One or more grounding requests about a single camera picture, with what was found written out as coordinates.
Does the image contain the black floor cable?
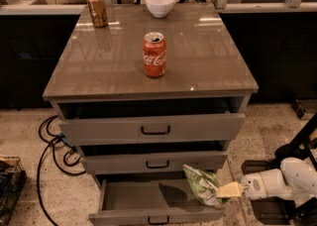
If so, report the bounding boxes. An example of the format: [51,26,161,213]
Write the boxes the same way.
[36,115,87,226]

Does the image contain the red Coca-Cola can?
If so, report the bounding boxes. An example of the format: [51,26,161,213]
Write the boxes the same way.
[143,32,166,77]

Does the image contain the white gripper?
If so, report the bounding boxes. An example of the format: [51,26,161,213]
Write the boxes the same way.
[216,170,269,200]

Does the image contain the top grey drawer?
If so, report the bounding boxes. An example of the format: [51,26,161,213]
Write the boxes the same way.
[60,112,245,146]

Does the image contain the grey drawer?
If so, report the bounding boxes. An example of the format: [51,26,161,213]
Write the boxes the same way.
[82,151,228,174]
[60,112,245,146]
[88,171,224,226]

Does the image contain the white bowl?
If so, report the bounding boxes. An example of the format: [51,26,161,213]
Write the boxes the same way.
[145,0,175,18]

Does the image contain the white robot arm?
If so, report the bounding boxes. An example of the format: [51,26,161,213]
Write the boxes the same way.
[216,158,317,200]

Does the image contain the grey drawer cabinet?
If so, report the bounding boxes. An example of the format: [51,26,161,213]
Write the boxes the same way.
[44,4,258,226]

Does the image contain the green jalapeno chip bag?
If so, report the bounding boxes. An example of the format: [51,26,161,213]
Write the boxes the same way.
[183,165,229,206]

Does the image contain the bottom grey drawer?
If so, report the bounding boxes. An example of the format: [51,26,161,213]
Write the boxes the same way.
[88,171,224,226]

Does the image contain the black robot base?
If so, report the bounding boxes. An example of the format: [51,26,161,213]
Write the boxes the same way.
[241,99,317,226]

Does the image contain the middle grey drawer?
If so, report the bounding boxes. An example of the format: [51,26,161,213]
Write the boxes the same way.
[82,151,228,174]

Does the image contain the basket with items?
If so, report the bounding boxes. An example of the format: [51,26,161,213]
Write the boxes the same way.
[0,157,27,226]

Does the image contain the gold soda can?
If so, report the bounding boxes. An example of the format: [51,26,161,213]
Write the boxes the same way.
[86,0,108,28]

